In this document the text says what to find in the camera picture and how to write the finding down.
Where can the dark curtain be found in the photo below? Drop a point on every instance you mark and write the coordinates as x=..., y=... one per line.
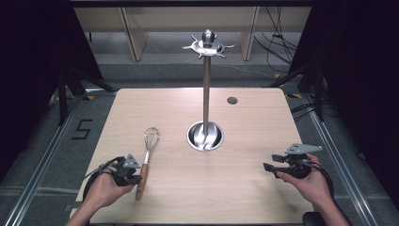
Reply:
x=28, y=62
x=360, y=78

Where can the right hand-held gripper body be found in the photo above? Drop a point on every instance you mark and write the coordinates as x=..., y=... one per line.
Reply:
x=298, y=163

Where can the person's right hand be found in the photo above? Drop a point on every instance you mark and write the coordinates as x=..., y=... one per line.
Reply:
x=309, y=185

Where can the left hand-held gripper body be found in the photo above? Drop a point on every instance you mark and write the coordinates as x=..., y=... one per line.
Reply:
x=125, y=171

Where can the black metal stand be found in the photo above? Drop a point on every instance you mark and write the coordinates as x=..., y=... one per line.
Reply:
x=319, y=94
x=62, y=97

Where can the person's left hand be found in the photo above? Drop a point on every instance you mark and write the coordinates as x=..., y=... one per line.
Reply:
x=105, y=190

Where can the steel utensil rack stand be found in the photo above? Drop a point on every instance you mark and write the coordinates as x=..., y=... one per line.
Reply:
x=206, y=94

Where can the aluminium floor rail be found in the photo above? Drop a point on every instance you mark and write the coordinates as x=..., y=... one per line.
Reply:
x=342, y=163
x=37, y=175

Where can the black chair seat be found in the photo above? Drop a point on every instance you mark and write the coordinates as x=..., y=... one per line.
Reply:
x=313, y=219

